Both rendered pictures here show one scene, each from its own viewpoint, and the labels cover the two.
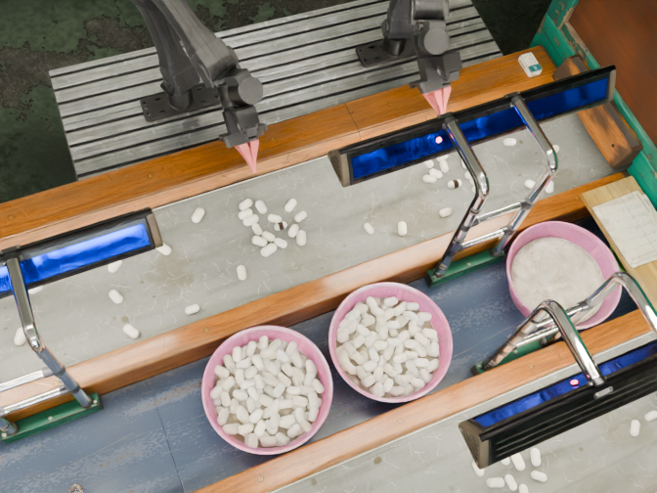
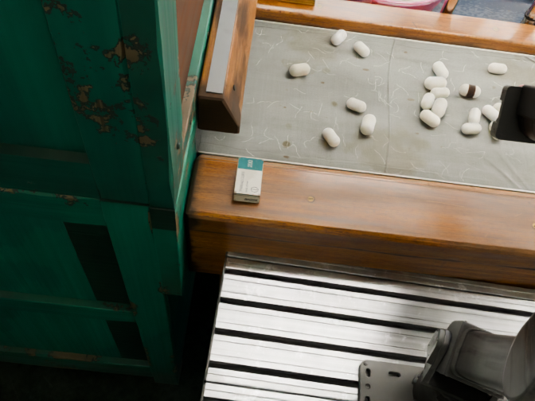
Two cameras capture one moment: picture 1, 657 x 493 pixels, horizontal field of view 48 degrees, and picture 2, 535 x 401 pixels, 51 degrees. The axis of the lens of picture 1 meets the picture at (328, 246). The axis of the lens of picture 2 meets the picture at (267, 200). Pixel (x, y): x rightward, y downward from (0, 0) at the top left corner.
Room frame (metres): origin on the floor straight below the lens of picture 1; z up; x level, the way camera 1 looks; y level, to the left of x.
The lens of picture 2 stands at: (1.72, -0.19, 1.41)
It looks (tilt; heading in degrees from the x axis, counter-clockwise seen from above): 58 degrees down; 209
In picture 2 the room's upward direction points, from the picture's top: 10 degrees clockwise
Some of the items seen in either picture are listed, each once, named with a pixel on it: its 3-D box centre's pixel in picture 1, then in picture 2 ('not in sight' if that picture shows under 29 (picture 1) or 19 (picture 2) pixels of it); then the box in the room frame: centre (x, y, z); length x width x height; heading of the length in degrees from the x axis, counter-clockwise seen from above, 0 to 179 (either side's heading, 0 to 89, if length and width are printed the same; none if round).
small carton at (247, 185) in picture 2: (530, 65); (248, 180); (1.36, -0.42, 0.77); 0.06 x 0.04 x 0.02; 33
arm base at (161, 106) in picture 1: (179, 93); not in sight; (1.10, 0.45, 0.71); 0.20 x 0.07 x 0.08; 121
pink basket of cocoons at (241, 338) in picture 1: (267, 392); not in sight; (0.39, 0.07, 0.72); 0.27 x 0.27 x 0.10
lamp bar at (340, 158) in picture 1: (479, 117); not in sight; (0.92, -0.24, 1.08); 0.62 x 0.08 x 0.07; 123
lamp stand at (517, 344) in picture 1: (565, 363); not in sight; (0.51, -0.50, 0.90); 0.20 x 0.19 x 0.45; 123
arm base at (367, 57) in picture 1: (394, 40); (444, 390); (1.41, -0.07, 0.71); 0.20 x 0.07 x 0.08; 121
